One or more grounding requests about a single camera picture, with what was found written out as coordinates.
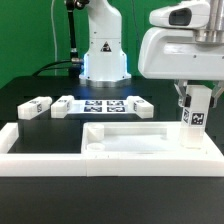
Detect white hanging cable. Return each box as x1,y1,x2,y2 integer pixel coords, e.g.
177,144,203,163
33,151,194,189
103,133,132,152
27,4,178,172
50,0,59,68

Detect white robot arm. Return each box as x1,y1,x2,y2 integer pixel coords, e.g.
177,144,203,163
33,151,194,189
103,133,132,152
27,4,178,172
80,0,224,106

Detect white U-shaped obstacle frame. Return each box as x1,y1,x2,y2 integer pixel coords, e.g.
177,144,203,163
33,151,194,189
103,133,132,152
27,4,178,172
0,123,90,177

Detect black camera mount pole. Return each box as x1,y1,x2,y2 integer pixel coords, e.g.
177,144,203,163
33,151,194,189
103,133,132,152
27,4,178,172
65,0,90,78

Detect black cable bundle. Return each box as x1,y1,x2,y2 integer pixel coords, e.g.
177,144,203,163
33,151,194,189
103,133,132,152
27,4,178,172
32,59,81,77

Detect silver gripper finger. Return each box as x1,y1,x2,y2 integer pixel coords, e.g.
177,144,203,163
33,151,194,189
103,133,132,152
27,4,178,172
174,80,191,107
210,81,224,108

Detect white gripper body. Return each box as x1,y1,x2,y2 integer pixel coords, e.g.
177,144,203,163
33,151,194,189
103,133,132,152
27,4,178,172
138,0,224,81

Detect white marker base plate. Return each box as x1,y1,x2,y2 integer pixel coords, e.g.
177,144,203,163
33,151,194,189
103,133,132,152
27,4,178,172
68,100,132,114

